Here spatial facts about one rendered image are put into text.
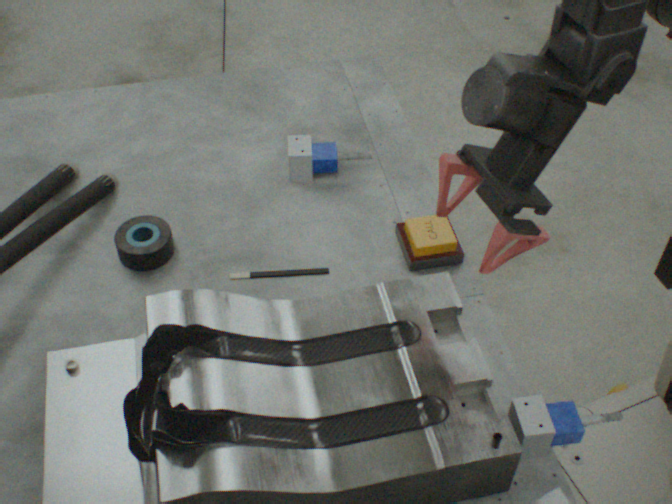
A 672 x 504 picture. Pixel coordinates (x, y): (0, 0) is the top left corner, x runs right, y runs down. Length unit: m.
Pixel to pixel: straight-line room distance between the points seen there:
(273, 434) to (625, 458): 0.93
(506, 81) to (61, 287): 0.69
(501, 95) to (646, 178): 1.91
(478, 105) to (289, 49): 2.29
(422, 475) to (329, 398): 0.13
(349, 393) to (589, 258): 1.52
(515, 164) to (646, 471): 0.92
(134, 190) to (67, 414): 0.44
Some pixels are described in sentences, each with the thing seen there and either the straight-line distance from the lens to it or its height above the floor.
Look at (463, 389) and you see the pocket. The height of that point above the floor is 0.88.
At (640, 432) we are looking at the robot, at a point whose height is 0.28.
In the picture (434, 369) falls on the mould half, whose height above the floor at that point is 0.89.
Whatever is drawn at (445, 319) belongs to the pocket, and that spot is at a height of 0.87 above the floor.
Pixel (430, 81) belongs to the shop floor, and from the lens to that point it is 2.91.
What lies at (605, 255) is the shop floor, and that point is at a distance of 2.39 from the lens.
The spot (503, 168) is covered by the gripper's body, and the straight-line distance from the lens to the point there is 0.87.
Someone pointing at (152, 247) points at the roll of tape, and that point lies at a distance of 1.16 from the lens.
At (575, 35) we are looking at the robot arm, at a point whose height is 1.23.
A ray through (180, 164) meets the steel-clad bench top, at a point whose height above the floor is 0.80.
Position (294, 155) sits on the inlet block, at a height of 0.85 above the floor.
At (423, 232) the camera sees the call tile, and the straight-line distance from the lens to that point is 1.16.
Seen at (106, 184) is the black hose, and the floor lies 0.83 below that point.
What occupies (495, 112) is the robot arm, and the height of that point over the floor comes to 1.19.
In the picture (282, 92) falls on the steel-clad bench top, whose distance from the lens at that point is 1.47.
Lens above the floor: 1.66
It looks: 47 degrees down
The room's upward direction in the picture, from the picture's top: straight up
